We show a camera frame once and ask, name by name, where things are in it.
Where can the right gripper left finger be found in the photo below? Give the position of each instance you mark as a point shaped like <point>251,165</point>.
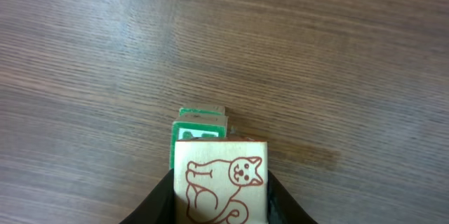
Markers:
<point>158,207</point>

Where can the green N letter block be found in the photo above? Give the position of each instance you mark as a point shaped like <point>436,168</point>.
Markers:
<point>196,125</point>

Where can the green V letter block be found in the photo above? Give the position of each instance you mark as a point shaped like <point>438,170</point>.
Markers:
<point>202,109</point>

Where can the white block green bottom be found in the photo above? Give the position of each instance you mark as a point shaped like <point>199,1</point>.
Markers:
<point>220,181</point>

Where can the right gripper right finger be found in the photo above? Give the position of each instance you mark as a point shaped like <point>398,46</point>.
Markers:
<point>282,208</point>

